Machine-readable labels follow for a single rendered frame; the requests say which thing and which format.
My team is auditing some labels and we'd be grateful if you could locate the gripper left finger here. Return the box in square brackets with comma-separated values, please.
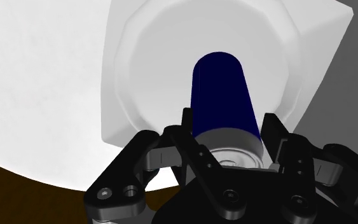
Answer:
[83, 106, 248, 224]

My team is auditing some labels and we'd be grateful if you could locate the white round table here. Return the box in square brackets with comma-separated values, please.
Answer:
[0, 0, 183, 192]

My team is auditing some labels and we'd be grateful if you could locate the white square dish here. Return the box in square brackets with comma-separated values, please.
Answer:
[100, 0, 354, 148]

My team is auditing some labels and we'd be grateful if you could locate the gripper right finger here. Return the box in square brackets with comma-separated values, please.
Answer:
[260, 113, 358, 224]

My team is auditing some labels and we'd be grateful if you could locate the dark blue can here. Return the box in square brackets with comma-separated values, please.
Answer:
[189, 51, 265, 170]

